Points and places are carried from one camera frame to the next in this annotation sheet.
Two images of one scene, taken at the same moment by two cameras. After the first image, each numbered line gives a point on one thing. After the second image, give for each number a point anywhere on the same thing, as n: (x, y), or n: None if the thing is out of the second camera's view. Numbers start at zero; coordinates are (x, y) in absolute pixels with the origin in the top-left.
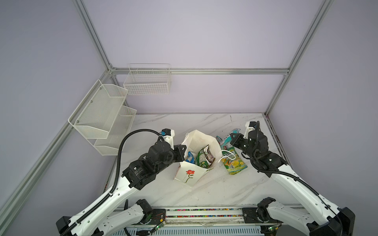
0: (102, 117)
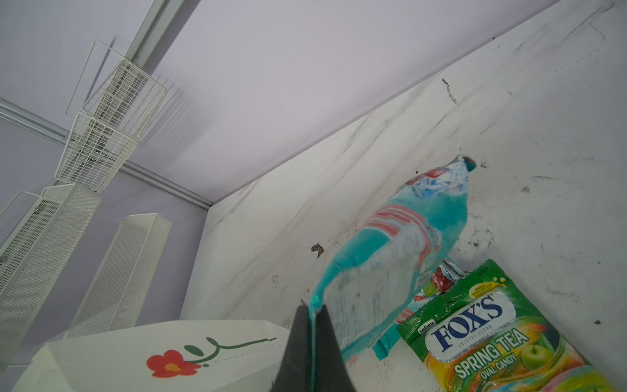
0: (41, 235)
